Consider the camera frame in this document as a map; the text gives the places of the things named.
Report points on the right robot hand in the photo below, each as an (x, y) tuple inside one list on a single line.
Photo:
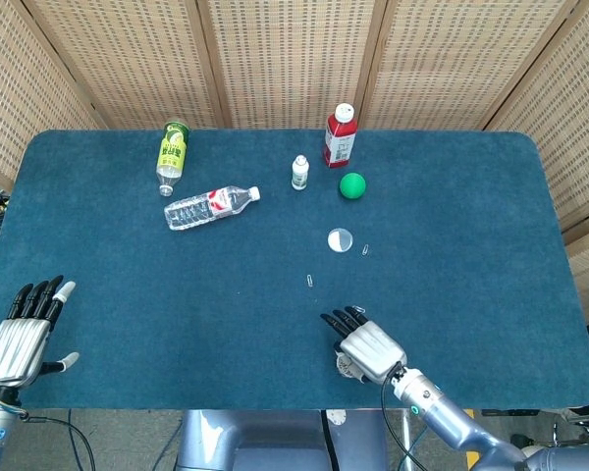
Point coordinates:
[(373, 348)]

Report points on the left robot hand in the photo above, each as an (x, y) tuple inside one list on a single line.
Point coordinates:
[(15, 350)]

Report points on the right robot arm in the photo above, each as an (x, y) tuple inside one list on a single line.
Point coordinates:
[(442, 412)]

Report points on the round paperclip container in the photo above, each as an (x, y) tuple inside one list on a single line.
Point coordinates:
[(343, 367)]

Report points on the silver metal paper clip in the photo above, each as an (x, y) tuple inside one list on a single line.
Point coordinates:
[(366, 249), (358, 309), (310, 280)]

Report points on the white round torso badge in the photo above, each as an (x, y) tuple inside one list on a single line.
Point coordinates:
[(336, 417)]

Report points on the metal table leg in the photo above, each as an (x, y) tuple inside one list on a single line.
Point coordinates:
[(406, 432)]

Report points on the clear round plastic lid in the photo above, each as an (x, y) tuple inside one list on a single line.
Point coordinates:
[(340, 240)]

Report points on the blue grey robot torso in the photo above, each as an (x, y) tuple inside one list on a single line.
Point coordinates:
[(255, 436)]

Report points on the green ball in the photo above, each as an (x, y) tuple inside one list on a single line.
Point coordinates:
[(353, 186)]

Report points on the blue carpet table cover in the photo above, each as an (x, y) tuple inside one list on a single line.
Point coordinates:
[(176, 304)]

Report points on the wheeled stool base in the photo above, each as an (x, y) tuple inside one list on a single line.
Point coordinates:
[(519, 438)]

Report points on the small white bottle green label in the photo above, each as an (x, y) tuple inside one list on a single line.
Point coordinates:
[(300, 174)]

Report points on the red juice bottle white cap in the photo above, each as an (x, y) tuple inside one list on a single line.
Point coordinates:
[(339, 142)]

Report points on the clear water bottle red label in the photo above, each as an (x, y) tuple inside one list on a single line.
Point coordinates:
[(201, 208)]

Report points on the green yellow drink bottle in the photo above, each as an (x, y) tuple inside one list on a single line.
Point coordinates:
[(173, 152)]

